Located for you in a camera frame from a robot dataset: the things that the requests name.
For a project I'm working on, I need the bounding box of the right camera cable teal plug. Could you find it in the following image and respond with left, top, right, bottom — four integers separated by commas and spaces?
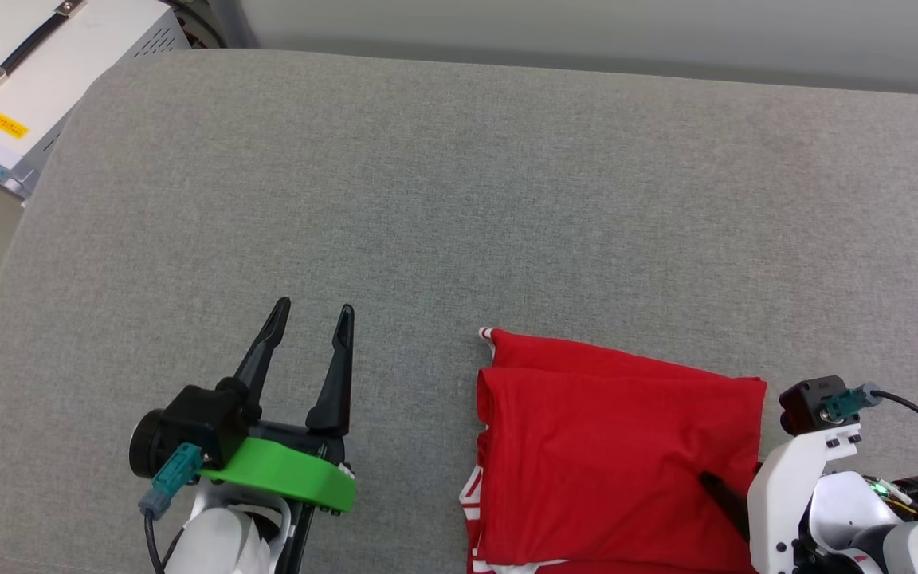
822, 384, 918, 447

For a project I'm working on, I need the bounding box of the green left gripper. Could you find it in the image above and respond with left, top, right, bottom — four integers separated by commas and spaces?
200, 297, 357, 515

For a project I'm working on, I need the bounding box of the black case handle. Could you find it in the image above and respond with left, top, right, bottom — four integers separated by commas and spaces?
0, 0, 89, 95

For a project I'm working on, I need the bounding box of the camera cable teal plug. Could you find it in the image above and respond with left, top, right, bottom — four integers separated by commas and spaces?
139, 444, 205, 574
822, 384, 918, 447

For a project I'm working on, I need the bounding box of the left camera cable teal plug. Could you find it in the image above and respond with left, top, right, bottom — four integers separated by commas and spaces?
139, 444, 205, 574

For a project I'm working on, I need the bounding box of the white equipment case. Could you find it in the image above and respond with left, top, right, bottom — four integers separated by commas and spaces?
0, 0, 191, 200

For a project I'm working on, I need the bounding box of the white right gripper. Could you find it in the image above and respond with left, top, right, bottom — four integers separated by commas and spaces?
700, 424, 862, 574

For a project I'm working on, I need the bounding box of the red and white garment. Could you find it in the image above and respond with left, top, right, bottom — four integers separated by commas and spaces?
459, 327, 768, 574

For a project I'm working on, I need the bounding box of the grey metal leg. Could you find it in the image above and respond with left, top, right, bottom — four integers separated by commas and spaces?
208, 0, 261, 50

